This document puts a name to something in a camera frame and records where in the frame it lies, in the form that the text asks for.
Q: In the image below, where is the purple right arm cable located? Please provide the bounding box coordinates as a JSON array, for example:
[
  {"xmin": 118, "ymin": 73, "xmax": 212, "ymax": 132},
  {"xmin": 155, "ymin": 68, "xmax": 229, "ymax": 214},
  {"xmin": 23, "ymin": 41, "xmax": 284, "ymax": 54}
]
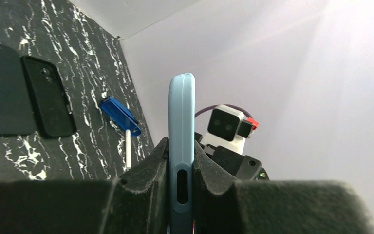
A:
[{"xmin": 194, "ymin": 104, "xmax": 254, "ymax": 119}]

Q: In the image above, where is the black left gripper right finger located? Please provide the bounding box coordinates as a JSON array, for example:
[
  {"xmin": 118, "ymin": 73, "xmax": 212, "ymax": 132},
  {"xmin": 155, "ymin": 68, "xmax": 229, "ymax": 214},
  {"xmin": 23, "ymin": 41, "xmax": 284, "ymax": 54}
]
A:
[{"xmin": 193, "ymin": 143, "xmax": 374, "ymax": 234}]

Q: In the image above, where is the black phone case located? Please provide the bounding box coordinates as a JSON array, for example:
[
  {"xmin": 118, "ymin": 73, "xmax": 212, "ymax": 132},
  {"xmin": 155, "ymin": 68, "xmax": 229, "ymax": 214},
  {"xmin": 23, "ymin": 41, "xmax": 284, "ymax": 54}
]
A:
[{"xmin": 20, "ymin": 56, "xmax": 77, "ymax": 138}]

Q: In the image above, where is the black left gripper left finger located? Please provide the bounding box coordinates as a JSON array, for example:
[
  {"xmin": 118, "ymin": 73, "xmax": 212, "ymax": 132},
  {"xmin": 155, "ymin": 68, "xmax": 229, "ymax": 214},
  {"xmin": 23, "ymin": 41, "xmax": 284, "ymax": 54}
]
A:
[{"xmin": 0, "ymin": 137, "xmax": 169, "ymax": 234}]

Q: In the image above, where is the white pen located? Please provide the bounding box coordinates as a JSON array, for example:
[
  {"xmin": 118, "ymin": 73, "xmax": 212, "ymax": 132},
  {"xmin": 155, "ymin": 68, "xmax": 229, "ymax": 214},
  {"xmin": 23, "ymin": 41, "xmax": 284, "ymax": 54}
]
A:
[{"xmin": 125, "ymin": 129, "xmax": 132, "ymax": 170}]

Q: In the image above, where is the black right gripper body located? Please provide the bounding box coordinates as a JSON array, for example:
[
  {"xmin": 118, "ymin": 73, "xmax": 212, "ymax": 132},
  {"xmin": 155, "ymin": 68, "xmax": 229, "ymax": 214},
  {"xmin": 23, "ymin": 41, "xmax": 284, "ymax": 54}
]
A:
[{"xmin": 200, "ymin": 144, "xmax": 269, "ymax": 180}]

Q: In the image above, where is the blue stapler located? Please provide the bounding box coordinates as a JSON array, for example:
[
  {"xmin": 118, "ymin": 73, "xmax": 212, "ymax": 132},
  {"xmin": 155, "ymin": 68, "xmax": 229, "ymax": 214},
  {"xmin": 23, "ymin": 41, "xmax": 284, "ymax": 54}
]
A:
[{"xmin": 101, "ymin": 96, "xmax": 142, "ymax": 137}]

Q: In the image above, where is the black phone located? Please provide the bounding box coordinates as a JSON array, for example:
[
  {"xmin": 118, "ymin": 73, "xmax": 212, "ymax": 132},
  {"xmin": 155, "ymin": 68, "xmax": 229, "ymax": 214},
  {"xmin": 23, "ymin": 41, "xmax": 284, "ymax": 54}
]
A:
[{"xmin": 0, "ymin": 44, "xmax": 36, "ymax": 136}]

